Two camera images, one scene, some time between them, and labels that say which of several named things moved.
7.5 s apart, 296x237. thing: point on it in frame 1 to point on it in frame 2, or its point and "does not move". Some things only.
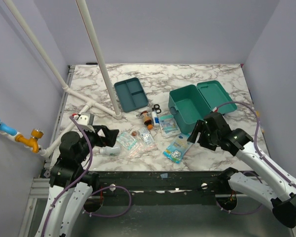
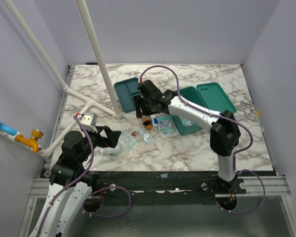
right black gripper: [204, 132] to [143, 106]
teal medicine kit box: [188, 104] does not move
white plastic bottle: [110, 150] does not move
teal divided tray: [130, 94] does not move
